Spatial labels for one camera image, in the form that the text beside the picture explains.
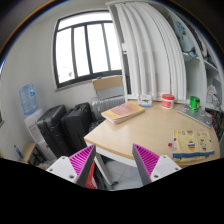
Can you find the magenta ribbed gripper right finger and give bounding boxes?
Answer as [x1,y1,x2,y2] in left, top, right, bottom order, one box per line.
[132,143,183,187]

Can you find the yellow patterned folded towel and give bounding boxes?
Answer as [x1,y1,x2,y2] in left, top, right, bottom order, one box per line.
[172,130,215,160]

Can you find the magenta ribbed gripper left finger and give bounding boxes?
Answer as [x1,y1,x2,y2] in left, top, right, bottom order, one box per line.
[46,144,97,189]

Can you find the small wooden side table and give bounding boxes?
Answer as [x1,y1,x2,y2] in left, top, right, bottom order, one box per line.
[21,143,46,166]

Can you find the red object under table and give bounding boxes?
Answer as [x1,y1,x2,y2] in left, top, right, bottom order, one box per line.
[86,170,97,189]

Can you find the white water dispenser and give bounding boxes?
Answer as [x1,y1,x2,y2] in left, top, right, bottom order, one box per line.
[24,109,56,160]

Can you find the grey laptop with stickers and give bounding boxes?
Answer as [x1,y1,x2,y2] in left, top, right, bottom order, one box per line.
[177,105,212,128]

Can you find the black suitcase left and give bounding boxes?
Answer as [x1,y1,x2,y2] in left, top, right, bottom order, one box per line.
[37,105,69,158]

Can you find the white radiator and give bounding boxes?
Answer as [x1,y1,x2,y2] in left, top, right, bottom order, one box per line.
[90,96,125,121]

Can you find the black framed window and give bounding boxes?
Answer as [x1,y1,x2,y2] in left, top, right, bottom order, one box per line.
[53,10,121,88]

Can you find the white jar red lid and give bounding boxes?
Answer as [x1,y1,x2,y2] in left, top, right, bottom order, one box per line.
[162,94,175,109]

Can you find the small white blue box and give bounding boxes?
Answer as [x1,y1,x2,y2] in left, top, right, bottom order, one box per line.
[138,94,152,107]

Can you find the yellow and pink book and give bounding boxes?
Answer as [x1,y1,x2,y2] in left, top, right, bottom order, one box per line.
[101,102,145,124]

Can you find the black suitcase right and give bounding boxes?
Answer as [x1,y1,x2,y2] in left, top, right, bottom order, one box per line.
[61,102,92,152]

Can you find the white wardrobe doors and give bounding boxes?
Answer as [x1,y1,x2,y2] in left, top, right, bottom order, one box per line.
[107,0,187,101]

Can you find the blue water bottle jug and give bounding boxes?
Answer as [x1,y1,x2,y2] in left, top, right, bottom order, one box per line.
[19,83,38,115]

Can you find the green can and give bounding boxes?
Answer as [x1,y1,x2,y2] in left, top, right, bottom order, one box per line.
[190,96,200,111]

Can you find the cardboard sheet on radiator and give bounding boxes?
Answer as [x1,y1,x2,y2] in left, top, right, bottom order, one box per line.
[92,75,123,91]

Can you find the black suitcase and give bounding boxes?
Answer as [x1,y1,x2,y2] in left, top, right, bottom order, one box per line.
[61,102,92,152]
[37,105,69,158]

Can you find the white open shelf unit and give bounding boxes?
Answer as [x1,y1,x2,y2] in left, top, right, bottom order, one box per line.
[166,10,224,112]

